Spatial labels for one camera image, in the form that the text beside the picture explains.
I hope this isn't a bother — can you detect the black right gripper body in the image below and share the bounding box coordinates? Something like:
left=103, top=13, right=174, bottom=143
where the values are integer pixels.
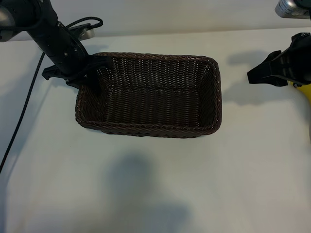
left=283, top=33, right=311, bottom=86

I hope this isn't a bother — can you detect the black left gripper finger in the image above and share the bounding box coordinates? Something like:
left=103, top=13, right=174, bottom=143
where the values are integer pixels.
left=66, top=77, right=85, bottom=91
left=87, top=57, right=113, bottom=97

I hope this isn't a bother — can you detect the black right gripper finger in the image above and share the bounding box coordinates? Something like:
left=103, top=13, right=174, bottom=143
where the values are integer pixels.
left=269, top=79, right=289, bottom=87
left=247, top=50, right=287, bottom=84

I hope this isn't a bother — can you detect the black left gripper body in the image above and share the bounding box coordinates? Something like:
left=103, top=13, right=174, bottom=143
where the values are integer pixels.
left=42, top=23, right=93, bottom=82

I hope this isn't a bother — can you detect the yellow banana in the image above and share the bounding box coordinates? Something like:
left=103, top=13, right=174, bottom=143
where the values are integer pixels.
left=288, top=81, right=311, bottom=105

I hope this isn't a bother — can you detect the dark brown wicker basket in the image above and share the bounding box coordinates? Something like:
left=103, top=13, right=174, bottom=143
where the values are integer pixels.
left=75, top=51, right=223, bottom=139

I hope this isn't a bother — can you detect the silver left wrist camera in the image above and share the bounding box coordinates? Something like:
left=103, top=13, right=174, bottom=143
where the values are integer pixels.
left=67, top=22, right=96, bottom=39

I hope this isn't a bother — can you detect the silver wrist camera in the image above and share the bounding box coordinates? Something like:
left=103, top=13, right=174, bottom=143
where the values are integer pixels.
left=67, top=22, right=96, bottom=39
left=274, top=0, right=311, bottom=18

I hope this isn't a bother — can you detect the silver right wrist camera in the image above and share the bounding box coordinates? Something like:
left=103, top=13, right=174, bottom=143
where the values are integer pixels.
left=274, top=0, right=311, bottom=18

